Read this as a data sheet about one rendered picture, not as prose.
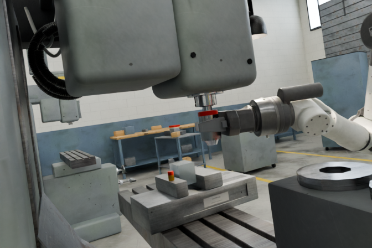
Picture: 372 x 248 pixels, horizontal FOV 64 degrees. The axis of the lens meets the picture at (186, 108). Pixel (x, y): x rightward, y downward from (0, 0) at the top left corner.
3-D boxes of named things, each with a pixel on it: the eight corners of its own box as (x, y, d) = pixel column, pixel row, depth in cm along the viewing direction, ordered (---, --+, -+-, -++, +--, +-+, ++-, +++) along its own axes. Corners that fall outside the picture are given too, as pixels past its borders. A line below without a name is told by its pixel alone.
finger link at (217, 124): (197, 120, 67) (224, 116, 67) (199, 134, 67) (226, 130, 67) (198, 120, 65) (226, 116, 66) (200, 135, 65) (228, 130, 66)
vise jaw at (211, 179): (197, 177, 98) (195, 165, 98) (223, 185, 85) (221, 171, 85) (181, 182, 95) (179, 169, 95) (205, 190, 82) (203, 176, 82)
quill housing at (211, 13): (215, 93, 82) (199, -22, 82) (264, 83, 64) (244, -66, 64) (150, 101, 74) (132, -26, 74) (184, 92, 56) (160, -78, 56)
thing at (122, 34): (146, 90, 76) (132, -11, 76) (186, 75, 54) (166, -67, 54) (66, 98, 68) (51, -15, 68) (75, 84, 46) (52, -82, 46)
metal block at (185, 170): (187, 179, 91) (184, 159, 91) (196, 182, 86) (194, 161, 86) (171, 183, 89) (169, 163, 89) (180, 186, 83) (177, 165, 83)
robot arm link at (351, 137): (310, 132, 80) (355, 154, 88) (342, 145, 71) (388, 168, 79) (329, 96, 80) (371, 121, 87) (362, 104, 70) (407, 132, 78)
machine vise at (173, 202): (230, 190, 103) (225, 158, 103) (259, 199, 90) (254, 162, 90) (132, 220, 87) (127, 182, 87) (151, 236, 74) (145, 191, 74)
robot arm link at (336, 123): (274, 103, 76) (310, 122, 82) (291, 123, 69) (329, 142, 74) (291, 83, 74) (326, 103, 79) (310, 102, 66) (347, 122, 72)
